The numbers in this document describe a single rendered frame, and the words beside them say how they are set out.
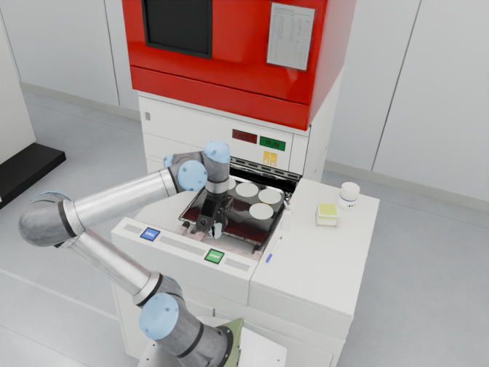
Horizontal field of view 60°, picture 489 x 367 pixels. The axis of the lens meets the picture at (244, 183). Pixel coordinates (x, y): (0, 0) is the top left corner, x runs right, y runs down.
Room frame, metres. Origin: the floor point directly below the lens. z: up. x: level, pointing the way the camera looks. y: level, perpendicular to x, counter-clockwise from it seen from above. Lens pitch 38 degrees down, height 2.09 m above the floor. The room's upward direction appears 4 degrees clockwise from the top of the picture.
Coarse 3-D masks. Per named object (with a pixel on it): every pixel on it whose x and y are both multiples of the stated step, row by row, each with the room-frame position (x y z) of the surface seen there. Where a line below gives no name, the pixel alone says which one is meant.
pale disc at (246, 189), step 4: (240, 184) 1.51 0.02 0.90; (244, 184) 1.51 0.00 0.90; (248, 184) 1.51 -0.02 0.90; (252, 184) 1.51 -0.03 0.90; (236, 188) 1.48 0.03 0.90; (240, 188) 1.48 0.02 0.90; (244, 188) 1.48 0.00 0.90; (248, 188) 1.49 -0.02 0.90; (252, 188) 1.49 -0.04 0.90; (256, 188) 1.49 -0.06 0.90; (240, 192) 1.45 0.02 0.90; (244, 192) 1.45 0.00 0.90; (248, 192) 1.45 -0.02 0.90; (252, 192) 1.46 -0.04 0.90; (256, 192) 1.46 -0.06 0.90; (244, 196) 1.43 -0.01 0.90; (248, 196) 1.43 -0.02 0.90; (252, 196) 1.43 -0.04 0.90
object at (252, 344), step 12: (216, 324) 0.84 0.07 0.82; (252, 336) 0.80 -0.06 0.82; (156, 348) 0.74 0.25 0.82; (240, 348) 0.75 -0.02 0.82; (252, 348) 0.76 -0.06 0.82; (264, 348) 0.76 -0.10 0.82; (276, 348) 0.76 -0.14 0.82; (144, 360) 0.69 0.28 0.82; (156, 360) 0.69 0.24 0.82; (168, 360) 0.70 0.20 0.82; (240, 360) 0.71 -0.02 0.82; (252, 360) 0.71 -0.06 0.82; (264, 360) 0.72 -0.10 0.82; (276, 360) 0.72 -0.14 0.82
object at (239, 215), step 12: (240, 180) 1.54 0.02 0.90; (204, 192) 1.44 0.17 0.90; (228, 192) 1.45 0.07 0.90; (240, 204) 1.37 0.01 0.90; (252, 204) 1.38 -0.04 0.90; (276, 204) 1.39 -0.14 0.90; (192, 216) 1.28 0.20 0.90; (228, 216) 1.29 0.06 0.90; (240, 216) 1.29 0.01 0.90; (252, 216) 1.30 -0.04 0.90; (228, 228) 1.22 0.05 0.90; (240, 228) 1.23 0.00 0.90; (252, 228) 1.23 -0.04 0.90; (264, 228) 1.24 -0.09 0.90
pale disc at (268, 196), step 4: (260, 192) 1.46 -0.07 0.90; (264, 192) 1.46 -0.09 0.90; (268, 192) 1.46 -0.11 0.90; (272, 192) 1.46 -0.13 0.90; (276, 192) 1.47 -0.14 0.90; (260, 196) 1.43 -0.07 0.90; (264, 196) 1.44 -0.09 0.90; (268, 196) 1.44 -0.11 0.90; (272, 196) 1.44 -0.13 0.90; (276, 196) 1.44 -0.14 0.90; (280, 196) 1.44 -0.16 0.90; (264, 200) 1.41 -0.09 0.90; (268, 200) 1.41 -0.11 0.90; (272, 200) 1.41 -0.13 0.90; (276, 200) 1.41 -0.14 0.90
